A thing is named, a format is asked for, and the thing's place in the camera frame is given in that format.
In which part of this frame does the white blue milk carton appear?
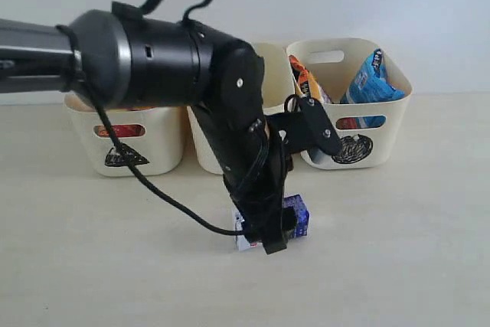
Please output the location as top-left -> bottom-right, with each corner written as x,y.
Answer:
232,195 -> 309,251

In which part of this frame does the cream bin triangle mark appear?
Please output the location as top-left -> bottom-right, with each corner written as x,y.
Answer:
64,93 -> 185,178

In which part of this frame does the cream bin circle mark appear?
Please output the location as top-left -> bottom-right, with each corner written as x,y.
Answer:
286,38 -> 413,171

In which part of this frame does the yellow Lays chips can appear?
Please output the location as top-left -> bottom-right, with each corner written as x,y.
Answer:
93,107 -> 151,138

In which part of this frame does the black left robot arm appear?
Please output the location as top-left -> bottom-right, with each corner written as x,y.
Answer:
1,10 -> 296,254

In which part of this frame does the blue noodle packet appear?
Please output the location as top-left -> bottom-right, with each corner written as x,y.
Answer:
336,48 -> 405,129

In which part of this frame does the orange noodle packet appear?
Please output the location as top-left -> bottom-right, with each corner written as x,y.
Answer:
289,55 -> 332,103

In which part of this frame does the cream bin square mark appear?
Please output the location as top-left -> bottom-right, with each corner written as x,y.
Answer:
187,42 -> 295,175

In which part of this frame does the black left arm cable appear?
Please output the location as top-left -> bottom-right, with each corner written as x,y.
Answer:
55,0 -> 269,237

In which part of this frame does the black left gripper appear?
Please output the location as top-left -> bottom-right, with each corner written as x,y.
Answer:
193,38 -> 298,255

